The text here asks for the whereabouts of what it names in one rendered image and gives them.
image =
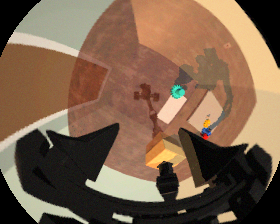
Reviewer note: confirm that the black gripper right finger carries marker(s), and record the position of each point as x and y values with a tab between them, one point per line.
205	158

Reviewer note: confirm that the yellow gear with black stripe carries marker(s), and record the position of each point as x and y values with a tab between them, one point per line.
206	122

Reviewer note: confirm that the blue gear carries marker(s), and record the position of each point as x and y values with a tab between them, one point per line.
205	130

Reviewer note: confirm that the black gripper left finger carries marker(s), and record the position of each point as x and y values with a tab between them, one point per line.
88	152

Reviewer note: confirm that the teal gear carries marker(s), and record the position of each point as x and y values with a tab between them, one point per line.
177	91

